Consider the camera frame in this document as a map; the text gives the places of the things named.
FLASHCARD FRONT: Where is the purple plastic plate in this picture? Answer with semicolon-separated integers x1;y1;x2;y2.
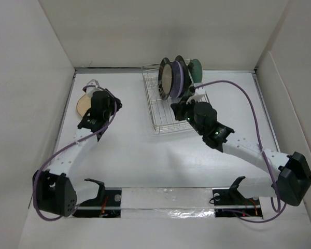
170;61;184;98

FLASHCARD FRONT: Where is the tan floral round plate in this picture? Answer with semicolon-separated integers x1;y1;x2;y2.
76;94;91;118

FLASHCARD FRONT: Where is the purple cable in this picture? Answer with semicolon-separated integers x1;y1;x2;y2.
193;80;287;224
32;84;119;222

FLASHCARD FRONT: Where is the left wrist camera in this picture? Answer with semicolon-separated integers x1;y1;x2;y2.
82;79;100;92

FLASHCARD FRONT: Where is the black mosaic rimmed plate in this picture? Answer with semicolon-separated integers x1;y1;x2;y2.
158;58;173;100

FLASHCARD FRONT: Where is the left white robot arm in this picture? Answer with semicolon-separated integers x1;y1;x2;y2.
33;87;122;222

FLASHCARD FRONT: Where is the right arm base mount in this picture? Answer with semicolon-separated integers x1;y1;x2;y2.
209;188;263;218

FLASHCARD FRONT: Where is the brown rimmed cream plate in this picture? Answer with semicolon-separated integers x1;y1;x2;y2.
175;55;191;98

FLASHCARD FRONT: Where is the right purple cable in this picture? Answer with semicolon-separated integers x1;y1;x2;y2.
193;80;287;224

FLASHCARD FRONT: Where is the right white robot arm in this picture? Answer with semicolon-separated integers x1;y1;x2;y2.
171;101;311;206

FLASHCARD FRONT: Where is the metal wire dish rack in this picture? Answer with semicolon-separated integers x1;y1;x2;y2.
142;62;210;134

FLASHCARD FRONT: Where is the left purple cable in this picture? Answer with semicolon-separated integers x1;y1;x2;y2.
32;84;119;222

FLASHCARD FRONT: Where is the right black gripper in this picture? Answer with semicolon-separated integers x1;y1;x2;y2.
172;94;205;135

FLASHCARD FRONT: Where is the teal rectangular ceramic plate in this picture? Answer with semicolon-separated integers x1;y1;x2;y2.
184;84;195;98

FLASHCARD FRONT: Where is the teal round plate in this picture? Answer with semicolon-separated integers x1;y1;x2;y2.
188;59;203;83

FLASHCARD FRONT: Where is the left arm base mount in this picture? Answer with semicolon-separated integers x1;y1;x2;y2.
73;188;122;218

